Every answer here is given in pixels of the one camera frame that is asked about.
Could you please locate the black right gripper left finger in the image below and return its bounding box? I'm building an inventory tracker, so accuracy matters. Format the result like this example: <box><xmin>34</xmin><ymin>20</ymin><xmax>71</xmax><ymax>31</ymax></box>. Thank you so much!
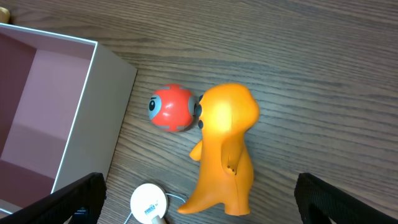
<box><xmin>1</xmin><ymin>172</ymin><xmax>106</xmax><ymax>224</ymax></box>

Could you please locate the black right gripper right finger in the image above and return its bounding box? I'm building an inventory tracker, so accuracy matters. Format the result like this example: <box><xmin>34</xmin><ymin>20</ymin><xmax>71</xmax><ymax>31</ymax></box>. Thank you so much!
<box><xmin>294</xmin><ymin>173</ymin><xmax>397</xmax><ymax>224</ymax></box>

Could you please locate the white box with pink interior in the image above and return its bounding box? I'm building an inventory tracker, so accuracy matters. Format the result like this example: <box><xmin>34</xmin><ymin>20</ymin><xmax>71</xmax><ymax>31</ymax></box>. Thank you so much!
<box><xmin>1</xmin><ymin>24</ymin><xmax>137</xmax><ymax>215</ymax></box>

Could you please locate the white plush duck toy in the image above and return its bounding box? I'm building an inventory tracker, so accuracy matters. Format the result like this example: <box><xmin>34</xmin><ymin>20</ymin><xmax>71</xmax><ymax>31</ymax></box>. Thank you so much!
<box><xmin>0</xmin><ymin>7</ymin><xmax>10</xmax><ymax>24</ymax></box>

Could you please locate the orange dinosaur figure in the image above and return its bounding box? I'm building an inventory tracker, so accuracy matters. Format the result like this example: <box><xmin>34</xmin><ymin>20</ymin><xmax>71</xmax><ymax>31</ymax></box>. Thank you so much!
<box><xmin>178</xmin><ymin>83</ymin><xmax>260</xmax><ymax>216</ymax></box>

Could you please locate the red ball with eye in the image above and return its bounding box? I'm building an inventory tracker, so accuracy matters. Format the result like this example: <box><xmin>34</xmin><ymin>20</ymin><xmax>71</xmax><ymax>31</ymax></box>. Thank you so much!
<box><xmin>147</xmin><ymin>83</ymin><xmax>197</xmax><ymax>132</ymax></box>

